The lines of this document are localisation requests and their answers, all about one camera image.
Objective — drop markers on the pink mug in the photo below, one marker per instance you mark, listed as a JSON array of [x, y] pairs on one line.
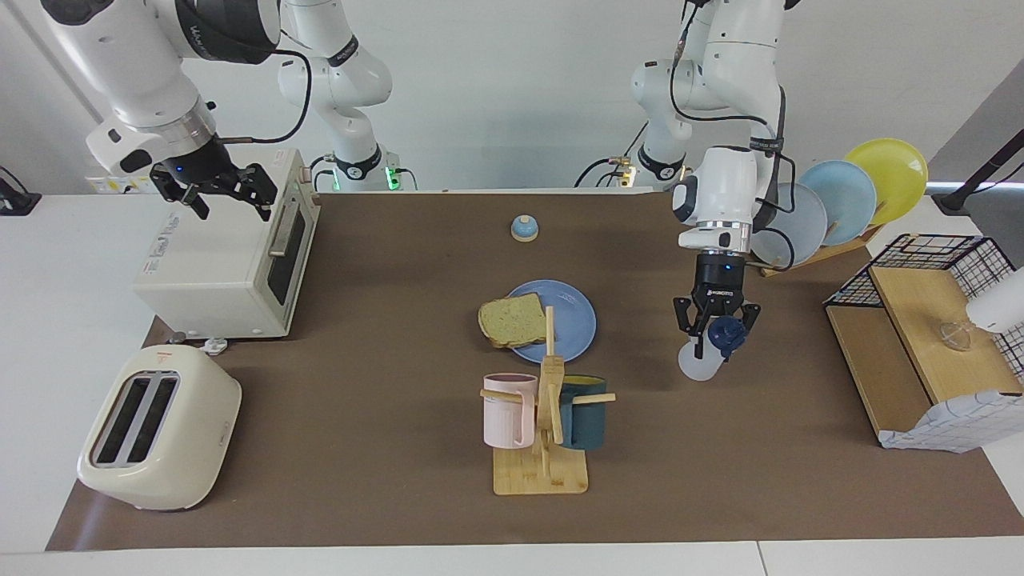
[[506, 416]]

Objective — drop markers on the wooden plate rack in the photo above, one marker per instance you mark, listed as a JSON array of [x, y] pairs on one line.
[[808, 260]]

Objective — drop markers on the slice of toast bread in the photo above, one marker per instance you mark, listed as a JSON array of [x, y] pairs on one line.
[[512, 320]]

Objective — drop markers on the white power strip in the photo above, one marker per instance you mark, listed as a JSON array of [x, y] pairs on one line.
[[100, 186]]

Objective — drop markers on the brown table mat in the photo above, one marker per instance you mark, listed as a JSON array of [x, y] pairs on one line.
[[384, 320]]

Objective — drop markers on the white checked cloth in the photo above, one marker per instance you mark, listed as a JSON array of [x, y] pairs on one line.
[[960, 424]]

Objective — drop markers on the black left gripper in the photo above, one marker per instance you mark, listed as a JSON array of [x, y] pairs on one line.
[[718, 280]]

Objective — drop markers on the wooden shelf box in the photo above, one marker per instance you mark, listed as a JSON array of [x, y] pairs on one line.
[[928, 328]]

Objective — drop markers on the black clamp base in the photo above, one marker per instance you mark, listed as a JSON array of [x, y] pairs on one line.
[[16, 202]]

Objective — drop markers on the dark teal mug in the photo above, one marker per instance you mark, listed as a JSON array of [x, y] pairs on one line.
[[584, 424]]

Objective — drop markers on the small blue bell wooden knob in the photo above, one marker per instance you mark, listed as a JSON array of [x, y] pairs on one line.
[[525, 230]]

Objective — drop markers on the clear bottle with navy cap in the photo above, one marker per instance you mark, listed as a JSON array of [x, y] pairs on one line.
[[700, 368]]

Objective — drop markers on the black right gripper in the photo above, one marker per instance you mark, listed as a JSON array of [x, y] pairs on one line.
[[196, 164]]

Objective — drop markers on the white power plug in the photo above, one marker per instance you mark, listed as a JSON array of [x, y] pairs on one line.
[[214, 346]]

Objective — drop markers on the white toaster oven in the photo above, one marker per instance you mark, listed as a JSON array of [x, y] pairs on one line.
[[208, 256]]

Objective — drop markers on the light blue plate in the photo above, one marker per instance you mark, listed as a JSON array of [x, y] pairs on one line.
[[848, 200]]

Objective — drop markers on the yellow plate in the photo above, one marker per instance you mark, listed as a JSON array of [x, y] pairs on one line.
[[896, 172]]

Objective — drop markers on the cream two-slot toaster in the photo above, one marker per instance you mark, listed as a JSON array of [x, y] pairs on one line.
[[192, 432]]

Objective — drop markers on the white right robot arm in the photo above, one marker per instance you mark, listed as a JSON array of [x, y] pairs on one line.
[[120, 64]]

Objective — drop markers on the wooden mug tree stand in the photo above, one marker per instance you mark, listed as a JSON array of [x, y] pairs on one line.
[[540, 476]]

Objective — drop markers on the clear glass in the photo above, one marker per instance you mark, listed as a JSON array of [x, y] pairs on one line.
[[956, 336]]

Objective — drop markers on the blue round plate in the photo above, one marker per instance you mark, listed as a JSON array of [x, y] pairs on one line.
[[572, 320]]

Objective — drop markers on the grey plate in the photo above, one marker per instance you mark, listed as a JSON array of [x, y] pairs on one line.
[[808, 228]]

